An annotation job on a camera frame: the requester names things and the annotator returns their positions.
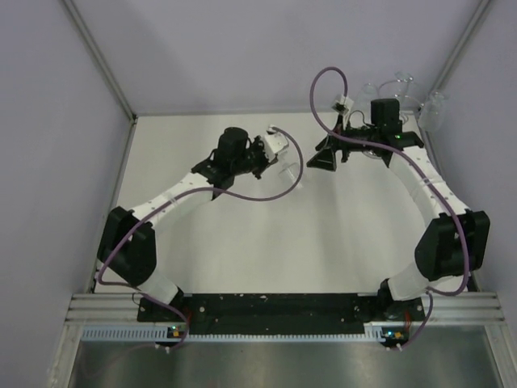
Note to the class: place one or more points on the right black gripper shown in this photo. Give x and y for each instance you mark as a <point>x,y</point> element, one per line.
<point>325,158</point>

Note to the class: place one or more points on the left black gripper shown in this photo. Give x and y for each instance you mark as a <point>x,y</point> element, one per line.
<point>258,145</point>

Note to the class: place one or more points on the clear patterned wine glass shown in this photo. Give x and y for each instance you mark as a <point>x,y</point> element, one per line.
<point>289,174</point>

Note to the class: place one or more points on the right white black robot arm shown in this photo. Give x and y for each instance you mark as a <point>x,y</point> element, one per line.
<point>455,237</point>

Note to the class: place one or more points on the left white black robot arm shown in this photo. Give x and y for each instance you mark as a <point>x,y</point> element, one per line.
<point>129,241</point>

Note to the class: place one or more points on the hanging wine glass left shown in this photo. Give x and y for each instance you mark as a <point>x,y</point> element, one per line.
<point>366,95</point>

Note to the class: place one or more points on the chrome wine glass rack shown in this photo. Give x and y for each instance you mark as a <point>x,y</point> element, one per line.
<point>409,103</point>

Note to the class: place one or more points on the hanging wine glass right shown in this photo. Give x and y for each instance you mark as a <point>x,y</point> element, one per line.
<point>433,112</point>

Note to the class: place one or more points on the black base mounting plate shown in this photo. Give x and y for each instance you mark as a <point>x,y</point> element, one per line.
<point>291,313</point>

